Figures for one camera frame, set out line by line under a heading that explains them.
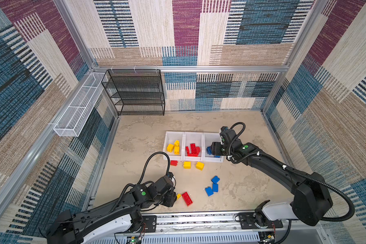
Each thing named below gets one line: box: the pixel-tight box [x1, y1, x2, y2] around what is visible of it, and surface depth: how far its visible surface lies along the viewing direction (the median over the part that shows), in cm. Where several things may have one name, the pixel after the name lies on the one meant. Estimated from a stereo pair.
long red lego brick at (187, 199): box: [181, 191, 194, 207], surface depth 82 cm
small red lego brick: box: [170, 160, 179, 167], surface depth 96 cm
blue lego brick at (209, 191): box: [204, 186, 215, 197], surface depth 85 cm
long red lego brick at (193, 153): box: [186, 150, 201, 158], surface depth 97 cm
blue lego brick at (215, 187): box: [211, 183, 219, 193], surface depth 85 cm
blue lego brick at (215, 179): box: [210, 175, 221, 184], surface depth 89 cm
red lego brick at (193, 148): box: [190, 143, 197, 155], surface depth 99 cm
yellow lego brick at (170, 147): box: [166, 143, 175, 153], surface depth 99 cm
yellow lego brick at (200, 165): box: [195, 161, 205, 171], surface depth 92 cm
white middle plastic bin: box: [183, 131, 204, 162], surface depth 98 cm
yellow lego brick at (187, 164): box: [183, 161, 192, 170], surface depth 93 cm
